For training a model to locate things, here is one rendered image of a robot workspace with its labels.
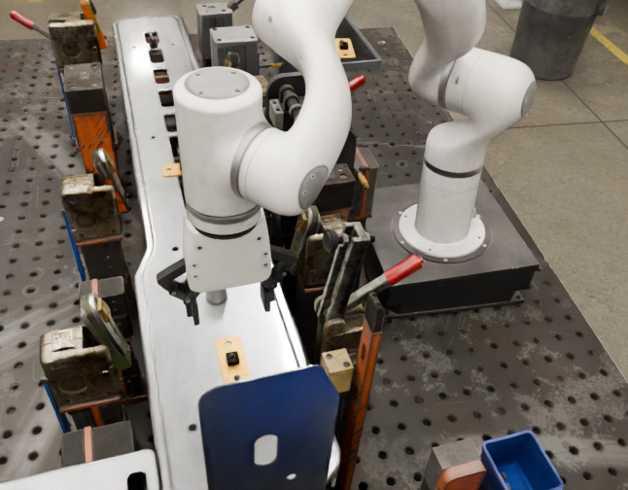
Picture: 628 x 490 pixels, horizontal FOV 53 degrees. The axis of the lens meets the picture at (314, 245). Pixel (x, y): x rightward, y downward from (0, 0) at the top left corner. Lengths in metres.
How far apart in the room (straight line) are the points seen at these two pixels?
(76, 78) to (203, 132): 0.94
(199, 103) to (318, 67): 0.11
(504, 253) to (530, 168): 1.82
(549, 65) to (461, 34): 2.95
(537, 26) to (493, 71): 2.74
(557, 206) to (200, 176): 2.50
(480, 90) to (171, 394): 0.72
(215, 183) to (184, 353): 0.36
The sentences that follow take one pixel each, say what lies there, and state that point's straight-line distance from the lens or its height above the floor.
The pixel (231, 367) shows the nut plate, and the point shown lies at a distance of 0.90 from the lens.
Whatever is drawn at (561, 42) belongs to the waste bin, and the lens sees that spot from 3.93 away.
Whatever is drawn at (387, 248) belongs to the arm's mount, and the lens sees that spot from 1.38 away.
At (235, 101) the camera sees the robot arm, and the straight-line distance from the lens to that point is 0.59.
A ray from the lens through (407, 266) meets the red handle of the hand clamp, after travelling 0.86.
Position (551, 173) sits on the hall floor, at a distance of 3.22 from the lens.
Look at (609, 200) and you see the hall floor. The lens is 3.17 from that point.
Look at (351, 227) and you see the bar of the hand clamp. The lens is 0.79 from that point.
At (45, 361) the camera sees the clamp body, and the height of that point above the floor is 1.04.
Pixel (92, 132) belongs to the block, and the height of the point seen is 0.92.
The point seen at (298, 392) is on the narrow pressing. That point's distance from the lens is 0.51.
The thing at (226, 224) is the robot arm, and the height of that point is 1.29.
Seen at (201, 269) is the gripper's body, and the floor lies 1.21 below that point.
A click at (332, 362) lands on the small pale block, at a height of 1.06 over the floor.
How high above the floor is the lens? 1.73
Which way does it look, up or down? 43 degrees down
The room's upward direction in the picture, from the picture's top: 4 degrees clockwise
